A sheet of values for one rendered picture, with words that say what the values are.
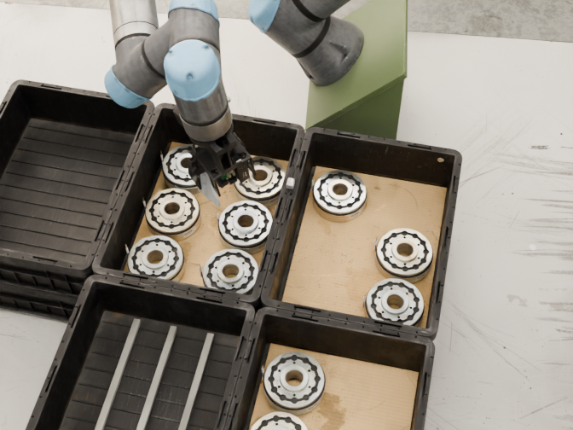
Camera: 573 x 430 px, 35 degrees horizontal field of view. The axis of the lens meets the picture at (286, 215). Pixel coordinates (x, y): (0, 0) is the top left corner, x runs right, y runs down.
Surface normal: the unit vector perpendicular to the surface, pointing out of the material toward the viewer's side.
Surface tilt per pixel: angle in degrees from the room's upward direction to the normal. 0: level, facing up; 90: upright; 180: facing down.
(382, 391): 0
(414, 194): 0
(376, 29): 44
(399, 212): 0
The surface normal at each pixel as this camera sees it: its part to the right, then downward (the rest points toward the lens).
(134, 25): 0.04, -0.44
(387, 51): -0.70, -0.45
